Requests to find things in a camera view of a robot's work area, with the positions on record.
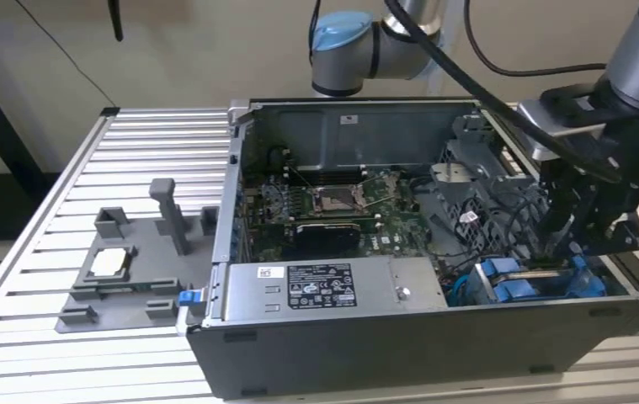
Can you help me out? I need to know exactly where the black wrist camera block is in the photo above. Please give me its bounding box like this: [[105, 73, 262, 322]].
[[581, 205, 639, 257]]

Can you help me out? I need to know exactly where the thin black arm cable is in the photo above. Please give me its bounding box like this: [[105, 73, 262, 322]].
[[461, 0, 609, 77]]

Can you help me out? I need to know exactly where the hard disk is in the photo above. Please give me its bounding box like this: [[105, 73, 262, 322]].
[[476, 252, 607, 305]]

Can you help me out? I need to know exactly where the CPU socket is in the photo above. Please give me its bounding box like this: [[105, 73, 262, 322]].
[[306, 186, 365, 214]]

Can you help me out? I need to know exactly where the metal socket cover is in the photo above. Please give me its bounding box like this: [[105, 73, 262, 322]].
[[359, 175, 399, 204]]

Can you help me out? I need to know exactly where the black graphics card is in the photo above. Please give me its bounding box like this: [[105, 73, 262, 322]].
[[292, 221, 361, 255]]

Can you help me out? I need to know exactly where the black floor stand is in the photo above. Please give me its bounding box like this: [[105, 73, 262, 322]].
[[0, 45, 76, 243]]

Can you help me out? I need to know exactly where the metal locking lever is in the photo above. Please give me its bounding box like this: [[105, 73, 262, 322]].
[[288, 165, 316, 191]]

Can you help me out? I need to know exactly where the black expansion slot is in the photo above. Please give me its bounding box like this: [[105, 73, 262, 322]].
[[294, 211, 383, 221]]

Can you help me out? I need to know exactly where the black disk wire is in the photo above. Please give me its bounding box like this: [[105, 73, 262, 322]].
[[496, 200, 548, 262]]

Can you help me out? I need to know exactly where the black hanging rod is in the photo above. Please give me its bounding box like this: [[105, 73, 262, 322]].
[[105, 0, 124, 42]]

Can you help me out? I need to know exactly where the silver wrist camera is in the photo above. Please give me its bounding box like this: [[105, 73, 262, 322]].
[[515, 98, 607, 162]]

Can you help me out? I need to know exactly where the silver power supply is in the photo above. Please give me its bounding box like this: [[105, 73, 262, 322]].
[[214, 257, 448, 327]]

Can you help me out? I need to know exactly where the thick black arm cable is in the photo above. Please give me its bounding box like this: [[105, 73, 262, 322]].
[[383, 0, 623, 184]]

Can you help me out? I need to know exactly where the black PC case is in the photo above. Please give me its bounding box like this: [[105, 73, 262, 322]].
[[174, 95, 639, 401]]

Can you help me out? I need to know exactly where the black wire with white tag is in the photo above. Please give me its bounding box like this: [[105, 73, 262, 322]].
[[452, 197, 549, 260]]

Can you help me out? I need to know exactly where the silver CPU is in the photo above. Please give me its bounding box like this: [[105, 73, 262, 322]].
[[88, 247, 132, 278]]

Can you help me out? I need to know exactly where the blue data cable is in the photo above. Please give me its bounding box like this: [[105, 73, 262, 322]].
[[443, 272, 480, 307]]

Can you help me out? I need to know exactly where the grey parts rack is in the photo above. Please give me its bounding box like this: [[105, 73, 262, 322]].
[[54, 178, 220, 337]]

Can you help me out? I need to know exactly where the green motherboard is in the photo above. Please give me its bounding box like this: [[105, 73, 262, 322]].
[[238, 166, 444, 264]]

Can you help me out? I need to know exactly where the grey metal disk bay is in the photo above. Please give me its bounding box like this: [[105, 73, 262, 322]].
[[428, 113, 549, 258]]

